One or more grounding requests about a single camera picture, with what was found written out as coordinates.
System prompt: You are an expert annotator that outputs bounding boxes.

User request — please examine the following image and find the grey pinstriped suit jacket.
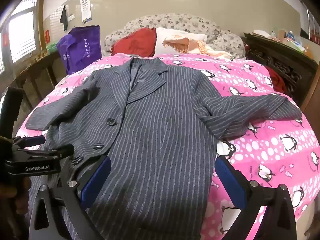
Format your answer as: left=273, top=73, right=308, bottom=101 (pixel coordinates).
left=25, top=58, right=302, bottom=239

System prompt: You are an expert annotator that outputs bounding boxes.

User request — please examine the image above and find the person's left hand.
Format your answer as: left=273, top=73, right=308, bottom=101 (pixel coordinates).
left=1, top=174, right=31, bottom=234

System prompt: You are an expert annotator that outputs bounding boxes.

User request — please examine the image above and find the pink penguin bedspread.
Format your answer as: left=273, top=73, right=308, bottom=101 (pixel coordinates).
left=17, top=54, right=319, bottom=239

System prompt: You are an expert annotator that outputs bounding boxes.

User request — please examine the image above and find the green plastic container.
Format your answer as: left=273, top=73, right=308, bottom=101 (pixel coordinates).
left=46, top=42, right=57, bottom=55

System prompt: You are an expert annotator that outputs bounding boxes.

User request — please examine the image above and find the window with lattice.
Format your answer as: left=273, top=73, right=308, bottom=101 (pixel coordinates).
left=1, top=0, right=39, bottom=74

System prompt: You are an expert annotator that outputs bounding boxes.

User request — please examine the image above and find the purple tote bag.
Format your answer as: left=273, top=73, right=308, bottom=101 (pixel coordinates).
left=56, top=25, right=102, bottom=75

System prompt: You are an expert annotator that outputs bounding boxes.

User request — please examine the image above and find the red cloth beside bed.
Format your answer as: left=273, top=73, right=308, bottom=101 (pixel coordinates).
left=265, top=66, right=288, bottom=94

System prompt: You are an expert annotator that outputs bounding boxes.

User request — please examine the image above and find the red heart cushion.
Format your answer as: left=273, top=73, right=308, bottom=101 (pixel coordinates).
left=111, top=28, right=157, bottom=57

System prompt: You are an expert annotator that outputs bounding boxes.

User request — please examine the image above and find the dark carved wooden cabinet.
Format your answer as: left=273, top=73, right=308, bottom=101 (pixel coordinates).
left=242, top=33, right=318, bottom=106

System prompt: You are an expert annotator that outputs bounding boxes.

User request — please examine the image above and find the white orange pillow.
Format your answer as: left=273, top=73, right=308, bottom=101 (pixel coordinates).
left=155, top=27, right=232, bottom=59

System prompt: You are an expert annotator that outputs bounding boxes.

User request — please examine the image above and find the grey floral quilt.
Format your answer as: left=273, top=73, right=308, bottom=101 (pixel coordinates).
left=103, top=13, right=245, bottom=59

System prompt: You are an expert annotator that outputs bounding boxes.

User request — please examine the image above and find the dark cloth hanging on wall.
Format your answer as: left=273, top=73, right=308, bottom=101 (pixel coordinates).
left=60, top=6, right=68, bottom=31

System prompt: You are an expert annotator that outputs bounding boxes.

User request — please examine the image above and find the wall calendar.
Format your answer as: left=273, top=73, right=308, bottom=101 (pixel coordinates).
left=80, top=0, right=92, bottom=24

